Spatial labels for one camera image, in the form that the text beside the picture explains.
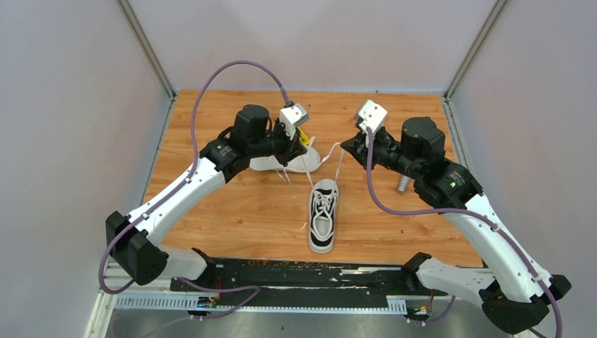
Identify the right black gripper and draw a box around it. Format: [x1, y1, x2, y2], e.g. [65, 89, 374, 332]
[341, 123, 421, 180]

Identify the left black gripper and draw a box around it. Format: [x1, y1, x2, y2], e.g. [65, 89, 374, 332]
[249, 118, 308, 167]

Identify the black white sneaker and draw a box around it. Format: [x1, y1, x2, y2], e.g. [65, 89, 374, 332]
[308, 179, 339, 254]

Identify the white shoelace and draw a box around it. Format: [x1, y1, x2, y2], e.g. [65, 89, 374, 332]
[298, 136, 347, 232]

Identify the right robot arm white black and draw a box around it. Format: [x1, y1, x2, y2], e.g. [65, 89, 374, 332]
[341, 117, 571, 337]

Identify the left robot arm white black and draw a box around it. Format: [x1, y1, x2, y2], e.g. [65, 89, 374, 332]
[102, 104, 309, 291]

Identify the grey metal cylinder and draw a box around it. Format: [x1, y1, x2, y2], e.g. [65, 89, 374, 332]
[396, 175, 410, 194]

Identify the colourful toy block stack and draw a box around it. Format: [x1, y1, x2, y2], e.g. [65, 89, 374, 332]
[298, 128, 311, 146]

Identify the white shoe upside down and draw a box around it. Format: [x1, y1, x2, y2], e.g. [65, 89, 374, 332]
[249, 146, 322, 173]

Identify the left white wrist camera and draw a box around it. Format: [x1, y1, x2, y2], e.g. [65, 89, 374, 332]
[279, 104, 309, 141]

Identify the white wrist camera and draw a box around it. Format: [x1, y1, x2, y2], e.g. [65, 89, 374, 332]
[279, 104, 309, 141]
[355, 99, 387, 135]

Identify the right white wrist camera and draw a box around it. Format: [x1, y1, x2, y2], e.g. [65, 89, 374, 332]
[355, 99, 387, 135]

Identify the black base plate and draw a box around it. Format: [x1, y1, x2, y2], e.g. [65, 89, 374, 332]
[195, 258, 444, 309]

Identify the white slotted cable duct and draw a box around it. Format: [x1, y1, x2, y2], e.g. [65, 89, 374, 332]
[114, 294, 408, 314]

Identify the aluminium frame rail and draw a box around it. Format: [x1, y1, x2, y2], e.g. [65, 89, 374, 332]
[103, 261, 139, 293]

